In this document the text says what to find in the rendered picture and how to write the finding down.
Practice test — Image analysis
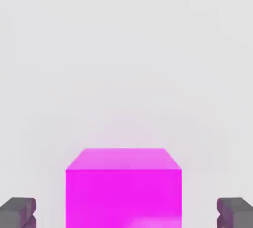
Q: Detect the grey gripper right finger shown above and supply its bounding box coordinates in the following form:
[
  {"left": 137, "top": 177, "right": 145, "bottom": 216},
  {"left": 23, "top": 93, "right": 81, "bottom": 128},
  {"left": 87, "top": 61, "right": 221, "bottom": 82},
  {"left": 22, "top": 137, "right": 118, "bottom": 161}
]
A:
[{"left": 216, "top": 197, "right": 253, "bottom": 228}]

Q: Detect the small magenta cube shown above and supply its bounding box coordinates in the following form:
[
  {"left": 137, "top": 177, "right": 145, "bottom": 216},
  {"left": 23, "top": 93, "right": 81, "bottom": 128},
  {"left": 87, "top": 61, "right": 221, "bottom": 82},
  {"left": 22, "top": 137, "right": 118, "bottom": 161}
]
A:
[{"left": 65, "top": 148, "right": 182, "bottom": 228}]

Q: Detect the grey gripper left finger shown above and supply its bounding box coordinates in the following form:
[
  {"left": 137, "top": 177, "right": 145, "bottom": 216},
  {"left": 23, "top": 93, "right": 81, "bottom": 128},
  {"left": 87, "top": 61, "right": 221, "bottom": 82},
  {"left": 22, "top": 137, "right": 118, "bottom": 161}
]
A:
[{"left": 0, "top": 197, "right": 37, "bottom": 228}]

